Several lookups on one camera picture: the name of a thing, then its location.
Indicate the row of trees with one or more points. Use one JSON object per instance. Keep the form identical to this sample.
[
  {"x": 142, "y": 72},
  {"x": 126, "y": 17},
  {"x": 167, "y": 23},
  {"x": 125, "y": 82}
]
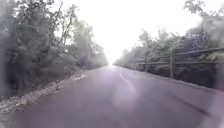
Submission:
[
  {"x": 36, "y": 46},
  {"x": 186, "y": 43}
]

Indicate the leaf-strewn gravel verge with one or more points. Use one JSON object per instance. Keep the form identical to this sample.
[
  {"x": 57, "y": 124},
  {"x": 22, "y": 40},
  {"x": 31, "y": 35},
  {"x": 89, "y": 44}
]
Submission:
[{"x": 30, "y": 96}]

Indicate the wooden rail fence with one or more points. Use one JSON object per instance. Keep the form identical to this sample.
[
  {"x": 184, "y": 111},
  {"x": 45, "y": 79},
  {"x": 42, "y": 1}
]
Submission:
[{"x": 171, "y": 61}]

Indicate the grey asphalt road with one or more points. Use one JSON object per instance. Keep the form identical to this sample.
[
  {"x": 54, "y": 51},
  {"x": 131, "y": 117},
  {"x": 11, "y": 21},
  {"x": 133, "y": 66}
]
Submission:
[{"x": 110, "y": 100}]

